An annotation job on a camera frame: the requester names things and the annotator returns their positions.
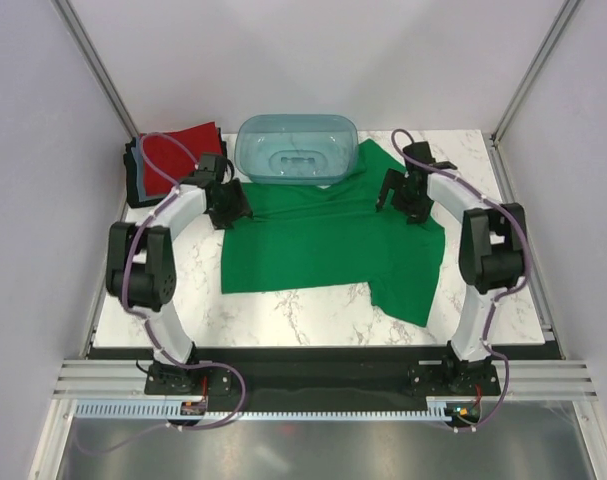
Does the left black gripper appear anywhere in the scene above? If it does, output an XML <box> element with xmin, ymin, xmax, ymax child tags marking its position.
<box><xmin>208</xmin><ymin>178</ymin><xmax>253</xmax><ymax>231</ymax></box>

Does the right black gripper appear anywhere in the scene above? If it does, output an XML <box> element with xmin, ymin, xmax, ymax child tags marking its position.
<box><xmin>376</xmin><ymin>168</ymin><xmax>433</xmax><ymax>224</ymax></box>

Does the green t shirt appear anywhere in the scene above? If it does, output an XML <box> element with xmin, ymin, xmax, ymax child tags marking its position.
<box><xmin>221</xmin><ymin>139</ymin><xmax>446</xmax><ymax>327</ymax></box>

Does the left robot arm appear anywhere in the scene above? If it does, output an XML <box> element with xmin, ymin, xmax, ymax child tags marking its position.
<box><xmin>105</xmin><ymin>153</ymin><xmax>253</xmax><ymax>396</ymax></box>

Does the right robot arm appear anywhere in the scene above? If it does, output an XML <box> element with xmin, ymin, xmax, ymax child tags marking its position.
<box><xmin>376</xmin><ymin>141</ymin><xmax>530</xmax><ymax>395</ymax></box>

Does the red folded t shirt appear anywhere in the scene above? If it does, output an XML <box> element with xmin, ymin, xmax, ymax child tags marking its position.
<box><xmin>139</xmin><ymin>122</ymin><xmax>223</xmax><ymax>195</ymax></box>

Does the teal plastic bin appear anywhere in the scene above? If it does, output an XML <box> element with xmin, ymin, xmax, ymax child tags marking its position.
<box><xmin>234</xmin><ymin>114</ymin><xmax>358</xmax><ymax>186</ymax></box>

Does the blue folded t shirt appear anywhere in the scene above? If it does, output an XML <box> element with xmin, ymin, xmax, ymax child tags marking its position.
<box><xmin>132</xmin><ymin>137</ymin><xmax>164</xmax><ymax>204</ymax></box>

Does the black folded t shirt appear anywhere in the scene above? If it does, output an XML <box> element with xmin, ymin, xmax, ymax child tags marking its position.
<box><xmin>123</xmin><ymin>127</ymin><xmax>228</xmax><ymax>208</ymax></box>

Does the right aluminium frame post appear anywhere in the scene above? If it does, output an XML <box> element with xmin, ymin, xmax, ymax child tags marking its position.
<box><xmin>490</xmin><ymin>0</ymin><xmax>584</xmax><ymax>144</ymax></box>

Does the aluminium frame post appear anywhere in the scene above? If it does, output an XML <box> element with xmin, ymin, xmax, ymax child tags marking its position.
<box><xmin>490</xmin><ymin>0</ymin><xmax>584</xmax><ymax>144</ymax></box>
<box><xmin>52</xmin><ymin>0</ymin><xmax>139</xmax><ymax>137</ymax></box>

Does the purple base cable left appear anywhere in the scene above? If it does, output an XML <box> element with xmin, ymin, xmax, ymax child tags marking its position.
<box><xmin>77</xmin><ymin>363</ymin><xmax>249</xmax><ymax>456</ymax></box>

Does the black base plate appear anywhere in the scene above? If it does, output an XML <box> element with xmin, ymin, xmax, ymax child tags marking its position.
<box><xmin>142</xmin><ymin>344</ymin><xmax>499</xmax><ymax>421</ymax></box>

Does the aluminium rail right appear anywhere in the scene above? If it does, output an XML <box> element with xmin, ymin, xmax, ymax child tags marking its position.
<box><xmin>506</xmin><ymin>360</ymin><xmax>597</xmax><ymax>401</ymax></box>

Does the aluminium rail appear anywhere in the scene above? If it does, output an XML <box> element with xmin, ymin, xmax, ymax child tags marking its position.
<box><xmin>55</xmin><ymin>360</ymin><xmax>152</xmax><ymax>400</ymax></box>
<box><xmin>506</xmin><ymin>360</ymin><xmax>597</xmax><ymax>401</ymax></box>

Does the white slotted cable duct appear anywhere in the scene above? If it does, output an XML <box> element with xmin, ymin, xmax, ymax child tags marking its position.
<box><xmin>74</xmin><ymin>398</ymin><xmax>480</xmax><ymax>422</ymax></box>

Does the aluminium rail left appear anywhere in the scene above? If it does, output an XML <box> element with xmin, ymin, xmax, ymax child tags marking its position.
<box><xmin>55</xmin><ymin>360</ymin><xmax>152</xmax><ymax>400</ymax></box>

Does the left aluminium frame post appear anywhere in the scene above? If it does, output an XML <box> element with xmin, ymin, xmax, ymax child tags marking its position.
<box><xmin>52</xmin><ymin>0</ymin><xmax>139</xmax><ymax>137</ymax></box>

